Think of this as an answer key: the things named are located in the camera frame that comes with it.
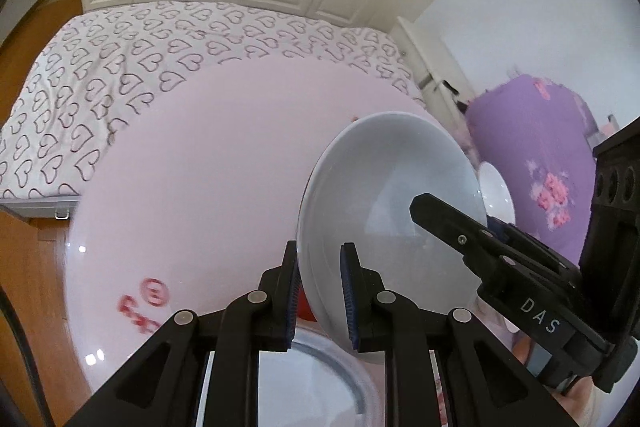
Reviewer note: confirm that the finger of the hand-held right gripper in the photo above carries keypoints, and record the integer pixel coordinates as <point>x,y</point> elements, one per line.
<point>497,227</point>
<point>440,219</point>

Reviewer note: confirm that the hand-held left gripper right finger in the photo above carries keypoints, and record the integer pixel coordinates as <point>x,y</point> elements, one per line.
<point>348,302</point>

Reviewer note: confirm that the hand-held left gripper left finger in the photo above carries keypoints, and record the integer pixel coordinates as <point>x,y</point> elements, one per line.
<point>292,302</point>

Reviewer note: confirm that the white ceramic bowl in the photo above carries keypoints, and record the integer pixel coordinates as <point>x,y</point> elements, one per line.
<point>390,177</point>
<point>495,192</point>

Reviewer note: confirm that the white plate with grey band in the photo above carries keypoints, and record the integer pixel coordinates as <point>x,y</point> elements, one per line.
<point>320,382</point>

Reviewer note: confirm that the person's right hand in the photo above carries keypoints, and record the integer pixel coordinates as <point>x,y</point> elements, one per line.
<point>582,407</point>

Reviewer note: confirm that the purple floral quilt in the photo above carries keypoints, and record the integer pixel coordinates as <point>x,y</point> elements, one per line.
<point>540,132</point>

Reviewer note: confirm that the white nightstand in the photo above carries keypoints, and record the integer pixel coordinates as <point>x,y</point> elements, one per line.
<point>425,52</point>

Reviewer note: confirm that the round pink printed table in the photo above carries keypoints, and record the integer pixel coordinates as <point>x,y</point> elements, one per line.
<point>200,157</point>

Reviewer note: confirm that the bed with heart print sheet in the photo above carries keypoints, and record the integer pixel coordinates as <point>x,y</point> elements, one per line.
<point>100,82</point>

